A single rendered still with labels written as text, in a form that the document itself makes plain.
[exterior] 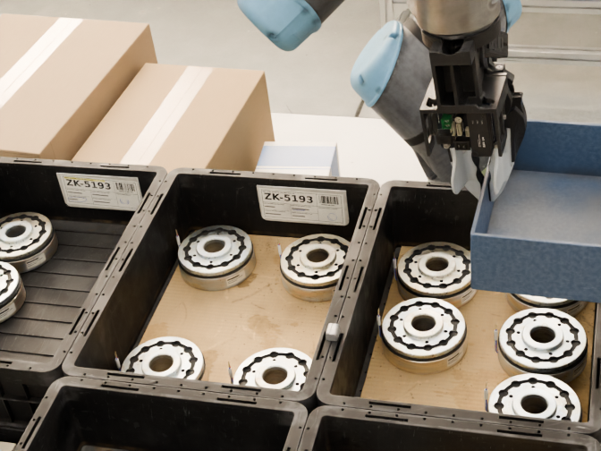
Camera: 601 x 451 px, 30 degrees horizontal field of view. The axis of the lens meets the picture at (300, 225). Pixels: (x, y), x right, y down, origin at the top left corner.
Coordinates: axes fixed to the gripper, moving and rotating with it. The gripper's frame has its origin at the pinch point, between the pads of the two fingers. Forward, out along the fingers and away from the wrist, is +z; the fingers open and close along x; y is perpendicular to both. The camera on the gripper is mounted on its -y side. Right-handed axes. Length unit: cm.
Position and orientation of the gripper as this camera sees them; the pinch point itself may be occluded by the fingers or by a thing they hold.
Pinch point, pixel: (486, 185)
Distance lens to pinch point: 115.4
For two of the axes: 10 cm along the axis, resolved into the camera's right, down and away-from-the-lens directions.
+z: 2.0, 7.8, 5.9
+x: 9.3, 0.3, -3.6
